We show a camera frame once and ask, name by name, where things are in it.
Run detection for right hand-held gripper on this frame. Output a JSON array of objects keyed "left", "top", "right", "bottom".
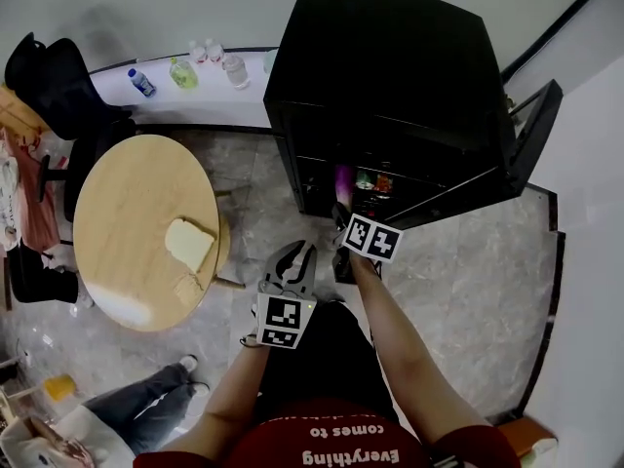
[{"left": 331, "top": 201, "right": 404, "bottom": 285}]

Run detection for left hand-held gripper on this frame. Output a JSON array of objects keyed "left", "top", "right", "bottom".
[{"left": 255, "top": 240, "right": 319, "bottom": 350}]

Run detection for white bread slice food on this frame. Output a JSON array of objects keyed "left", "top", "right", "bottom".
[{"left": 164, "top": 216, "right": 217, "bottom": 275}]

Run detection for brown toast slice food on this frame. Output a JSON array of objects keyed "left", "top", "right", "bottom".
[{"left": 174, "top": 271, "right": 204, "bottom": 307}]

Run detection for person's right forearm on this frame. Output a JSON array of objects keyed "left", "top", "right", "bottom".
[{"left": 348, "top": 253, "right": 491, "bottom": 447}]

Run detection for person's left forearm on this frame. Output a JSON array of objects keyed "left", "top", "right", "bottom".
[{"left": 160, "top": 343, "right": 272, "bottom": 457}]

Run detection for black fridge glass door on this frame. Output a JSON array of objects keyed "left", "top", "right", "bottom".
[{"left": 504, "top": 79, "right": 565, "bottom": 199}]

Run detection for person's black trousers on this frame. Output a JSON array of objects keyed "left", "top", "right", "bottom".
[{"left": 255, "top": 299, "right": 402, "bottom": 424}]

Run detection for round wooden table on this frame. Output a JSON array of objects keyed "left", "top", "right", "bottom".
[{"left": 72, "top": 134, "right": 248, "bottom": 333}]

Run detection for clear plastic bottle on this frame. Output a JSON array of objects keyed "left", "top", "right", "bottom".
[{"left": 221, "top": 53, "right": 252, "bottom": 91}]

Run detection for person's red shirt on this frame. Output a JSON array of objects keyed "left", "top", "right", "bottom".
[{"left": 133, "top": 397, "right": 522, "bottom": 468}]

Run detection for green drink bottle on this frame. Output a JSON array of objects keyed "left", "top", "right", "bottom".
[{"left": 168, "top": 57, "right": 200, "bottom": 90}]

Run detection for blue label plastic bottle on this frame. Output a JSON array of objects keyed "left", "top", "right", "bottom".
[{"left": 127, "top": 67, "right": 158, "bottom": 99}]

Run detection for black bag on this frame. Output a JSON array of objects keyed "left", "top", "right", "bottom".
[{"left": 6, "top": 244, "right": 80, "bottom": 305}]

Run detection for pink cloth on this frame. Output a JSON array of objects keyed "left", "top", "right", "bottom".
[{"left": 0, "top": 128, "right": 62, "bottom": 254}]

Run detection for orange wooden stool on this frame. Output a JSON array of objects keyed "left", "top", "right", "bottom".
[{"left": 495, "top": 415, "right": 560, "bottom": 463}]

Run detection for black office chair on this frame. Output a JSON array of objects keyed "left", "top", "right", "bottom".
[{"left": 3, "top": 31, "right": 138, "bottom": 224}]

